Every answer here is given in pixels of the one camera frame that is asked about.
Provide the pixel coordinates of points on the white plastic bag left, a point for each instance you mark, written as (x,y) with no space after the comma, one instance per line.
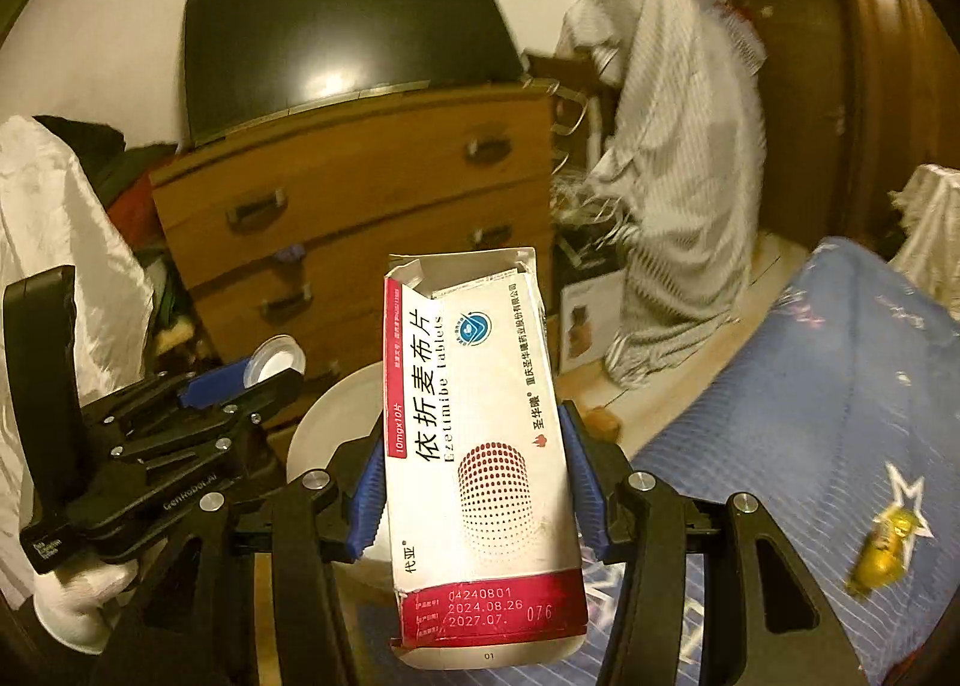
(50,218)

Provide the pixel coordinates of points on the white red medicine box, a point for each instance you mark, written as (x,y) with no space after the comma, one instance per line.
(486,565)

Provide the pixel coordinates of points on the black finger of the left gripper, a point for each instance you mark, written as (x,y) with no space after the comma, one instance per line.
(264,400)

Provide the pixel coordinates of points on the dark wooden wardrobe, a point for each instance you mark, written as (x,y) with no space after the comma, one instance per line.
(856,94)

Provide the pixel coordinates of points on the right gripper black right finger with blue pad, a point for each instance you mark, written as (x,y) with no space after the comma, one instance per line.
(765,620)

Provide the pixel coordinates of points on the yellow snack wrapper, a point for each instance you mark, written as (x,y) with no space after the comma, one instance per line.
(883,556)

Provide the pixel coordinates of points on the blue checked bed sheet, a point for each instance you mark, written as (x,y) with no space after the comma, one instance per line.
(841,406)

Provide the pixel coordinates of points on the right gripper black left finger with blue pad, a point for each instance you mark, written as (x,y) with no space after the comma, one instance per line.
(192,620)

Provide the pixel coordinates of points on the white plastic bag right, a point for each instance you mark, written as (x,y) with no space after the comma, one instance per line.
(930,217)

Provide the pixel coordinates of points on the white plastic bag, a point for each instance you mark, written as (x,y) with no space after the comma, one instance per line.
(930,217)
(50,218)

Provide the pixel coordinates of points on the white printed cardboard box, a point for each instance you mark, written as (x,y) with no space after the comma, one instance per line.
(590,316)

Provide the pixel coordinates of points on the wooden chest of drawers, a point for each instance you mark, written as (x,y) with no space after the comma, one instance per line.
(288,227)

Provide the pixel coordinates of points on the white gloved hand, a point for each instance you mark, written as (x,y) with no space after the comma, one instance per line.
(79,602)

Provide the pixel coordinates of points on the grey striped hanging cloth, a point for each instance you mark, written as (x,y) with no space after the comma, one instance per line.
(684,166)

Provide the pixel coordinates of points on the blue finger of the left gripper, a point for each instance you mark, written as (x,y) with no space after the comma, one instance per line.
(215,387)

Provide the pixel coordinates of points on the black flat television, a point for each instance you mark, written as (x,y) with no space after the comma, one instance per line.
(250,60)

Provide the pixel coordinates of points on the white plastic trash bin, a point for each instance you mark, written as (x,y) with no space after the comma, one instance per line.
(348,411)

